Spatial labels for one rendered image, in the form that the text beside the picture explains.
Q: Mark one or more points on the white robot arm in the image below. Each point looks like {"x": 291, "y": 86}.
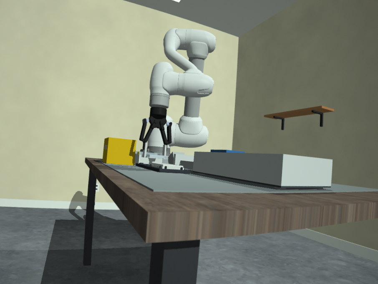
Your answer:
{"x": 192, "y": 84}

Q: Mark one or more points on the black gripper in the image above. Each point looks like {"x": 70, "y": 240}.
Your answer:
{"x": 157, "y": 119}

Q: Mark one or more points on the grey bench mat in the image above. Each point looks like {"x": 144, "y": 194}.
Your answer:
{"x": 197, "y": 183}

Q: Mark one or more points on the yellow open-top bin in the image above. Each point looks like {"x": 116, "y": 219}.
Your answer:
{"x": 119, "y": 151}

